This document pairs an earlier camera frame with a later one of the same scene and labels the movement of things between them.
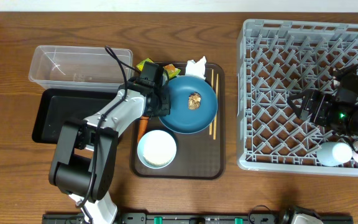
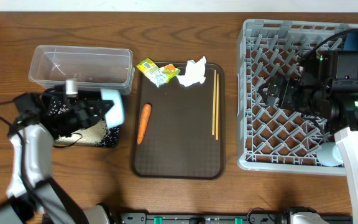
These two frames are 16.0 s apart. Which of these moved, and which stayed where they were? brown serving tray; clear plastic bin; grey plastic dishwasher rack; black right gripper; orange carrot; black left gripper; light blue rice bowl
Moved: light blue rice bowl; black left gripper; black right gripper
Stayed: clear plastic bin; brown serving tray; grey plastic dishwasher rack; orange carrot
